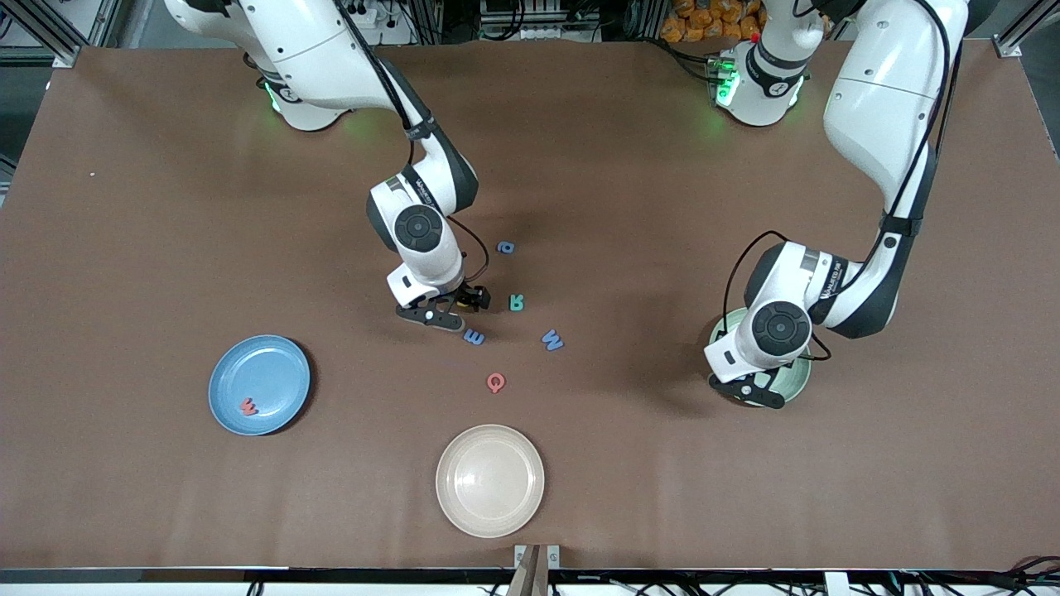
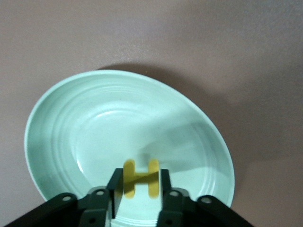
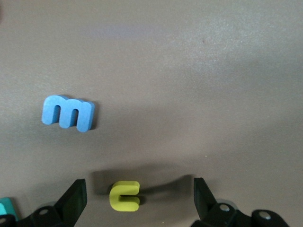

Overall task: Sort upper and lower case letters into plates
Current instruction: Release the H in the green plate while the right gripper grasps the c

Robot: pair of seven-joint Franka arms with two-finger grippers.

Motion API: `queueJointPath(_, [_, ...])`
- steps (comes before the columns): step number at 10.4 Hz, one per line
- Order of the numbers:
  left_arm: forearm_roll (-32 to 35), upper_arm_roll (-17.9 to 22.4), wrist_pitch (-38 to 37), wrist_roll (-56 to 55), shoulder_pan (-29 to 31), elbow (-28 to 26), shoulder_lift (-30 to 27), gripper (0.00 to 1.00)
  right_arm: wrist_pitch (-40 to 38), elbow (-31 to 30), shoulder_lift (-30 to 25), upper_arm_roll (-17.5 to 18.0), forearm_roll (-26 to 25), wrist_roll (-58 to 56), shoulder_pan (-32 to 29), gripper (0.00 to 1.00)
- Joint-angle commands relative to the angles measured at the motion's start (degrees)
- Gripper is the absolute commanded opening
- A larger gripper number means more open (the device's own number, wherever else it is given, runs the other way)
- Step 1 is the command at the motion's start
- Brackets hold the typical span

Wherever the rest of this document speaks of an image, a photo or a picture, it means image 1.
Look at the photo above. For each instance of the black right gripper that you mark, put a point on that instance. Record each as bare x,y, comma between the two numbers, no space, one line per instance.
465,299

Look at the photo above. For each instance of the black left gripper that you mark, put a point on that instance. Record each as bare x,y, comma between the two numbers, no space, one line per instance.
790,364

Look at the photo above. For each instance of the blue foam lowercase m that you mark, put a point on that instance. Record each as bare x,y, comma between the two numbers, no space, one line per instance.
474,337

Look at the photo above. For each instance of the green plate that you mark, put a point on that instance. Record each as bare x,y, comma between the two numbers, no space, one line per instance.
797,382

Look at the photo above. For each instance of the teal foam capital R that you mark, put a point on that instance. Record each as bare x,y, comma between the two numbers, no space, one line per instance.
516,303

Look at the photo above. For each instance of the red foam capital Q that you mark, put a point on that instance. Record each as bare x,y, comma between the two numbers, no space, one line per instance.
491,382

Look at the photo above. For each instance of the blue foam capital M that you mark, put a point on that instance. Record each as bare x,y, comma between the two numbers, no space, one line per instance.
552,341

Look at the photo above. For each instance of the red foam lowercase w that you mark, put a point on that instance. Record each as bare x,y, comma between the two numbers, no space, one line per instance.
248,406

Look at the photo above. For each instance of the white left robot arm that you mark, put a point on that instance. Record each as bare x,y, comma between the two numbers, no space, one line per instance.
886,83

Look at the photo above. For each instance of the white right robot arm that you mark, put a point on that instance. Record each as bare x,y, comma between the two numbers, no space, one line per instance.
315,50

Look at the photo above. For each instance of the blue plate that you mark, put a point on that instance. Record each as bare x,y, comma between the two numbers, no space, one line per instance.
273,372

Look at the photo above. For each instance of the beige plate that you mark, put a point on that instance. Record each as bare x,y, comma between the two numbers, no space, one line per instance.
489,480

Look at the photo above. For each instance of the white power strip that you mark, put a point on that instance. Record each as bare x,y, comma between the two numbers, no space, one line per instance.
373,16

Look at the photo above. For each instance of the metal equipment rack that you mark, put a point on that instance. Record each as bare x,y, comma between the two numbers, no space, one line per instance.
538,21

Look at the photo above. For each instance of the orange packets pile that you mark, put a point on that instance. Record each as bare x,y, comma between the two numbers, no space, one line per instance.
704,21

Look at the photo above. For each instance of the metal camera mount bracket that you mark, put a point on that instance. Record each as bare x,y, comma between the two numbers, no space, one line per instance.
537,575

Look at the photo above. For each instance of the aluminium frame profile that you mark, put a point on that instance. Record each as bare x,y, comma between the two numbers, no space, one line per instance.
1009,45
68,56

